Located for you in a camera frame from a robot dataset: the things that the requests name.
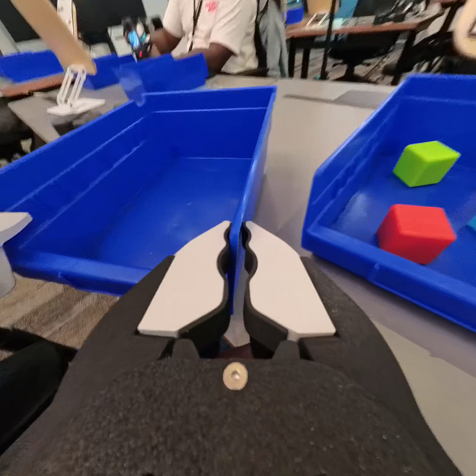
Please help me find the green cube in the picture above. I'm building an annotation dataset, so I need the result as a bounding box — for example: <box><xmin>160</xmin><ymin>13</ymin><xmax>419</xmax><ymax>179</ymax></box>
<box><xmin>393</xmin><ymin>141</ymin><xmax>462</xmax><ymax>187</ymax></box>

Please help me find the black monitor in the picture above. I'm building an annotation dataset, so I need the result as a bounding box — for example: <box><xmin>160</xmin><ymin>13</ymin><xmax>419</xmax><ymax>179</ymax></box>
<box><xmin>74</xmin><ymin>0</ymin><xmax>147</xmax><ymax>36</ymax></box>

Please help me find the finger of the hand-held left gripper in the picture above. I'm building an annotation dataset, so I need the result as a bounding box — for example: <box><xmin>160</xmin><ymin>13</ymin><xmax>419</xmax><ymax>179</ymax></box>
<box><xmin>0</xmin><ymin>212</ymin><xmax>33</xmax><ymax>298</ymax></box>

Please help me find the blue plastic bin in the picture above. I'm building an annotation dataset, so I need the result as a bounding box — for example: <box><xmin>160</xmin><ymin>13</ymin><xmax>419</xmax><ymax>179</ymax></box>
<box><xmin>301</xmin><ymin>74</ymin><xmax>476</xmax><ymax>332</ymax></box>
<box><xmin>0</xmin><ymin>50</ymin><xmax>64</xmax><ymax>83</ymax></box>
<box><xmin>0</xmin><ymin>86</ymin><xmax>277</xmax><ymax>315</ymax></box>
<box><xmin>84</xmin><ymin>52</ymin><xmax>209</xmax><ymax>93</ymax></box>

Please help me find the grey desk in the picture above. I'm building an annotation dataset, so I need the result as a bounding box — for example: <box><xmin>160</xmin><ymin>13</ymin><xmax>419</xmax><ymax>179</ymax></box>
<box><xmin>205</xmin><ymin>74</ymin><xmax>476</xmax><ymax>476</ymax></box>

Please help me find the white paper strip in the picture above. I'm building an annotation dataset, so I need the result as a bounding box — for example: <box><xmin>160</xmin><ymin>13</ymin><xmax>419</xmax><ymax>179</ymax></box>
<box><xmin>58</xmin><ymin>0</ymin><xmax>79</xmax><ymax>38</ymax></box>

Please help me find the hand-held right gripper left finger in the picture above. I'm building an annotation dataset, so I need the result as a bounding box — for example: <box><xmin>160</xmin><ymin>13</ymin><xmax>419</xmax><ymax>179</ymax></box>
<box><xmin>138</xmin><ymin>220</ymin><xmax>232</xmax><ymax>338</ymax></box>

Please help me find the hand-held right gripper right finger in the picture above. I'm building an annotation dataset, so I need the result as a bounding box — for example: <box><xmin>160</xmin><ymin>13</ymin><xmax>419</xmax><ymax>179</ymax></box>
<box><xmin>242</xmin><ymin>221</ymin><xmax>337</xmax><ymax>341</ymax></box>

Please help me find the wooden side table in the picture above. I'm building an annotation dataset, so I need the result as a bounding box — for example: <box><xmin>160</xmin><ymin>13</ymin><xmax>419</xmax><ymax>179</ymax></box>
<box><xmin>286</xmin><ymin>15</ymin><xmax>443</xmax><ymax>79</ymax></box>

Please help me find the red cube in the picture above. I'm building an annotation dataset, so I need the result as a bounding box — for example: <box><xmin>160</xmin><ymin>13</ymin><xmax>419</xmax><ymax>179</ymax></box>
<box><xmin>377</xmin><ymin>204</ymin><xmax>457</xmax><ymax>265</ymax></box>

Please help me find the grey jacket on chair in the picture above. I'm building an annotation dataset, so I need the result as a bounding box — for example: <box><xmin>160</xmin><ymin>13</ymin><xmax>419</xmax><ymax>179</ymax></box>
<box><xmin>257</xmin><ymin>0</ymin><xmax>289</xmax><ymax>78</ymax></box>

